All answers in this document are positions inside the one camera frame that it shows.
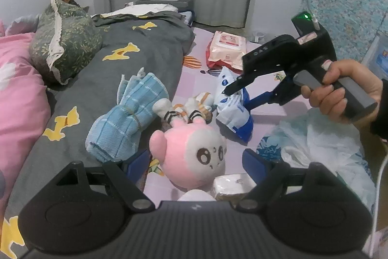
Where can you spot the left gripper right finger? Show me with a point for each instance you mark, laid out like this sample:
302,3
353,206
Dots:
270,181

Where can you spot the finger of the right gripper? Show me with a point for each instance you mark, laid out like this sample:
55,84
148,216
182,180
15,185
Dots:
279,96
242,83

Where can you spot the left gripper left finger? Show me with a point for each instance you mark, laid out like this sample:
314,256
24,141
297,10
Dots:
126,180

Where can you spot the blue white tissue pack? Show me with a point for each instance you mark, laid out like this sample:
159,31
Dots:
231,110

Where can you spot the blue checkered cloth bundle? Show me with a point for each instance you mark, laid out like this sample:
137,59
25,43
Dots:
116,134

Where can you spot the pink white plush doll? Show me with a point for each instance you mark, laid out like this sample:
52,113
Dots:
191,153

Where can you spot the person's right hand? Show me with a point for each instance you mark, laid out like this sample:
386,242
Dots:
351,93

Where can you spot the pink wet wipes pack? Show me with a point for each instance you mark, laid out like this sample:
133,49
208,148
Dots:
227,50

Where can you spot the white plastic bag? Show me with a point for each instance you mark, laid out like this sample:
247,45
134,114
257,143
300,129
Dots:
312,137

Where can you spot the dark grey yellow-print quilt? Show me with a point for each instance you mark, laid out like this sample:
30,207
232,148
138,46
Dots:
155,42

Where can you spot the black box by curtain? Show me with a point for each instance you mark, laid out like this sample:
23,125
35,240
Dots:
181,5

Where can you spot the pink blanket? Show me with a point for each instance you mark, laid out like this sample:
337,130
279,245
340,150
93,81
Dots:
25,110

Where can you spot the green floral pillow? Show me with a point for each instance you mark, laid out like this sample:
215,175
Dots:
65,42

